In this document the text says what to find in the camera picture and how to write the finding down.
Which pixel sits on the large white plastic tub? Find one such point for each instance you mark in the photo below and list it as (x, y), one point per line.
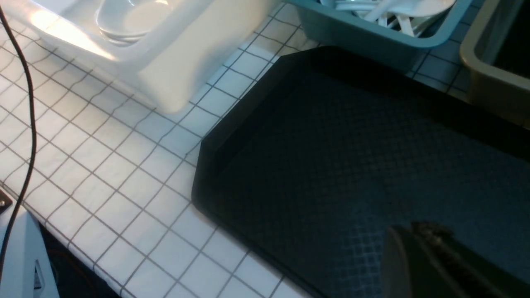
(170, 63)

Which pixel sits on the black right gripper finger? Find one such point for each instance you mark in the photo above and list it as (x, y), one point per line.
(425, 261)

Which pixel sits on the brown plastic bin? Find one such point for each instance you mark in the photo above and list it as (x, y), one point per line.
(495, 46)

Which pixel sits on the pile of white spoons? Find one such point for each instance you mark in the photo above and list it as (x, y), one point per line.
(410, 17)

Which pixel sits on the top stacked small white bowl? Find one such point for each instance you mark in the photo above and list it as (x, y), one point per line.
(133, 17)

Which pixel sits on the black serving tray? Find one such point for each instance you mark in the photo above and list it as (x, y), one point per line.
(330, 149)

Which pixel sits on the teal plastic bin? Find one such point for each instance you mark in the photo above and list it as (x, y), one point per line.
(386, 46)

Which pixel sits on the stack of small white bowls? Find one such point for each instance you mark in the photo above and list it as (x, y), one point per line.
(119, 40)

